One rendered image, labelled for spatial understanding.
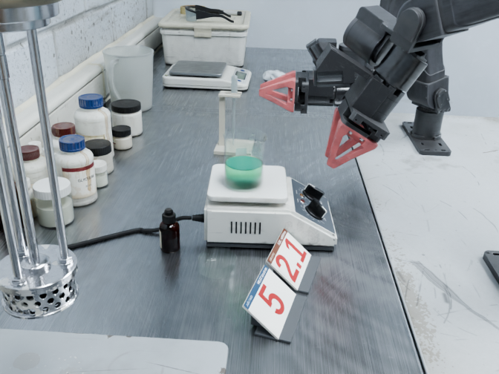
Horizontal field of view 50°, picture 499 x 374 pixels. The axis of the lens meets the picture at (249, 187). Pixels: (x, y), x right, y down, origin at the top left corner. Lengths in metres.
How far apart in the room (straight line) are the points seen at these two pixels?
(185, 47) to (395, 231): 1.19
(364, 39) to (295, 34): 1.42
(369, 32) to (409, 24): 0.09
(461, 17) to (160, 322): 0.53
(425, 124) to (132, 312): 0.83
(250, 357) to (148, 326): 0.13
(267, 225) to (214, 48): 1.17
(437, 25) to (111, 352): 0.56
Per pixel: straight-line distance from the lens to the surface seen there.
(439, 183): 1.10
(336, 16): 2.24
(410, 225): 0.93
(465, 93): 2.42
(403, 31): 0.76
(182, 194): 0.97
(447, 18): 0.75
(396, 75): 0.80
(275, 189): 0.80
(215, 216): 0.78
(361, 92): 0.79
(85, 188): 0.94
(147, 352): 0.63
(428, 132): 1.29
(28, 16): 0.39
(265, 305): 0.66
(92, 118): 1.09
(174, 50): 1.90
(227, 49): 1.88
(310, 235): 0.80
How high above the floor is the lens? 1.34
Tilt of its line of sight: 26 degrees down
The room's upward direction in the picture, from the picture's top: 2 degrees clockwise
